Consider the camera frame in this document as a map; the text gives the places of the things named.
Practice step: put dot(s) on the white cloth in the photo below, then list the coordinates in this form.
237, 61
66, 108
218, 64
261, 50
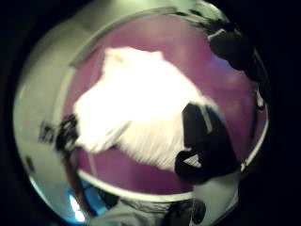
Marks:
141, 106

